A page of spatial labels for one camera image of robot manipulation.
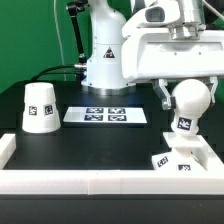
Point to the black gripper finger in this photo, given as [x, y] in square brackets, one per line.
[212, 85]
[160, 87]

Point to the white U-shaped frame wall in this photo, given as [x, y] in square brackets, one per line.
[63, 182]

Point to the white lamp bulb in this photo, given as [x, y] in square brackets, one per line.
[192, 100]

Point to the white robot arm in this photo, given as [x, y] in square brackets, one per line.
[104, 67]

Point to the white lamp shade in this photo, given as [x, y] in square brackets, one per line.
[40, 113]

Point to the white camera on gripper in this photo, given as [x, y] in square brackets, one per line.
[162, 13]

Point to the white lamp base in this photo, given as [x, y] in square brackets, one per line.
[181, 156]

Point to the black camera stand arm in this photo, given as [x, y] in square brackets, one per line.
[74, 8]

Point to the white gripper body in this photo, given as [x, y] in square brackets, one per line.
[150, 54]

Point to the white marker tag board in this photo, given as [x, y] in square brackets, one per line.
[105, 115]

